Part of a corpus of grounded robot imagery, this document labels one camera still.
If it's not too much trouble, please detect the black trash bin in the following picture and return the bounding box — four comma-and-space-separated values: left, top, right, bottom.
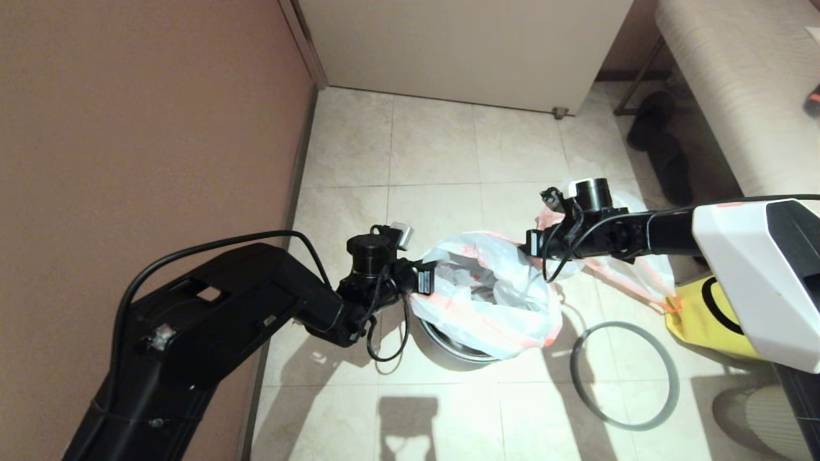
420, 317, 502, 366

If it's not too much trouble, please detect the white liner bag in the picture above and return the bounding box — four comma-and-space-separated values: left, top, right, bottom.
409, 230, 564, 361

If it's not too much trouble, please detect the white garbage bag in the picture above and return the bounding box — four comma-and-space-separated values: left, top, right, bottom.
537, 192, 681, 313

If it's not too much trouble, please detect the grey plastic ring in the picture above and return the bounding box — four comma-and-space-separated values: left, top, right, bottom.
570, 322, 680, 432

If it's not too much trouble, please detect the yellow fabric bag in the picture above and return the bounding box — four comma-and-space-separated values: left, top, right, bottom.
666, 275, 764, 360

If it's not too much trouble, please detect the black slipper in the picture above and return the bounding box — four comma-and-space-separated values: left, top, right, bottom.
628, 91, 677, 153
647, 134, 694, 206

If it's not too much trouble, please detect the metal bench leg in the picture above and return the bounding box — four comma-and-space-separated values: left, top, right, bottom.
612, 38, 664, 119

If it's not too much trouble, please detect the white cabinet panel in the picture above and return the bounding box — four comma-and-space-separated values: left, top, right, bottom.
280, 0, 635, 120

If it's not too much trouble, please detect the beige wood-grain bench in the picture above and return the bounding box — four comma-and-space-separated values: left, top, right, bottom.
653, 0, 820, 199

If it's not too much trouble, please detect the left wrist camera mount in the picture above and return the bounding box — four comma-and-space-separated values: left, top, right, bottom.
346, 222, 416, 277

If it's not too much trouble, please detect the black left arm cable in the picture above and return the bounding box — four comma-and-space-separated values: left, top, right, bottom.
112, 230, 412, 398

